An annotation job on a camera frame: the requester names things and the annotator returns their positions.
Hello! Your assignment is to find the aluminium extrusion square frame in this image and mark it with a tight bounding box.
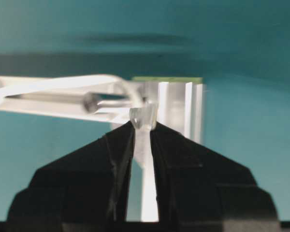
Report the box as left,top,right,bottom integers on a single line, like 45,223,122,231
0,74,204,142

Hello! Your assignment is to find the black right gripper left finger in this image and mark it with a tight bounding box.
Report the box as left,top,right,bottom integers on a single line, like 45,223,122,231
8,122,135,222

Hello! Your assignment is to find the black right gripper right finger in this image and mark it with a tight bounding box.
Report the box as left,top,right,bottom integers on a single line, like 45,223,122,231
150,123,277,222

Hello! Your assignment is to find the aluminium pin at corner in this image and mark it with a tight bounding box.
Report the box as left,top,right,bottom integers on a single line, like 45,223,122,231
8,92,131,113

